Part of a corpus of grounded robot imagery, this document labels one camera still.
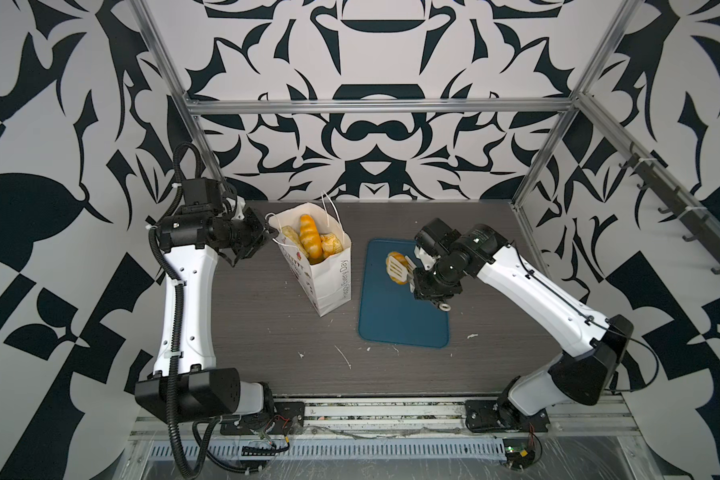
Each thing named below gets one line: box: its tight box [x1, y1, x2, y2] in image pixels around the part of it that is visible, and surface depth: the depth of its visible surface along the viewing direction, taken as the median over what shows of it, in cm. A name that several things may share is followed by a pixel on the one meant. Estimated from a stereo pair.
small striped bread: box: [281, 225, 309, 257], surface depth 87 cm
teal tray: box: [358, 238, 449, 348], surface depth 90 cm
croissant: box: [299, 214, 323, 264], surface depth 86 cm
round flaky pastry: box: [320, 232, 343, 259], surface depth 85 cm
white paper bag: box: [269, 203, 351, 317], surface depth 82 cm
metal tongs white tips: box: [386, 256, 417, 293], surface depth 83 cm
